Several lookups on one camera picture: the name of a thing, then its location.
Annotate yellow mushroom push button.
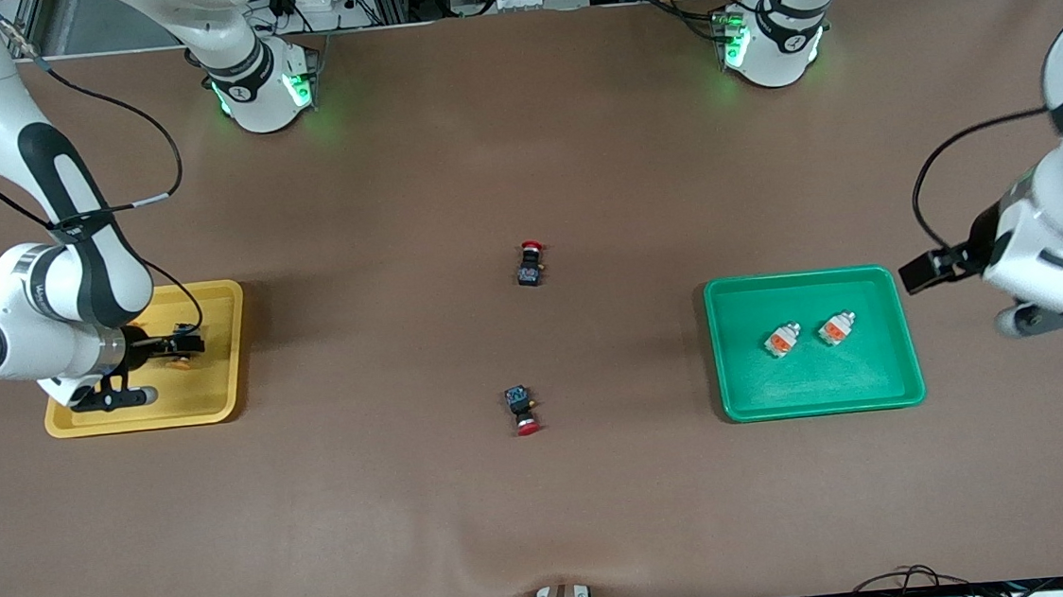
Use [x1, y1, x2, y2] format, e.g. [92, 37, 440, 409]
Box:
[166, 322, 200, 372]

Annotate brown table mat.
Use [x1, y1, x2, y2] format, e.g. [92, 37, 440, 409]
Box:
[0, 0, 1063, 597]

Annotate yellow plastic tray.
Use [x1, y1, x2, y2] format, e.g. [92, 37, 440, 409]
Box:
[34, 278, 254, 440]

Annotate white square push button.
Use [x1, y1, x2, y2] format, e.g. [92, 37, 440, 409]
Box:
[814, 309, 861, 351]
[761, 320, 805, 360]

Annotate black cable bundle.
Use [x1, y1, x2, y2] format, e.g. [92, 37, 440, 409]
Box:
[847, 553, 1063, 597]

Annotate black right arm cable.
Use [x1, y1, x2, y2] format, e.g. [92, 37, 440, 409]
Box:
[0, 23, 208, 356]

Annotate green plastic tray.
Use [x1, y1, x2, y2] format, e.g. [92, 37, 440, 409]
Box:
[702, 262, 928, 426]

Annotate red mushroom push button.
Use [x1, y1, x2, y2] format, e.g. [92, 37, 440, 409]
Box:
[502, 383, 544, 438]
[514, 238, 550, 290]

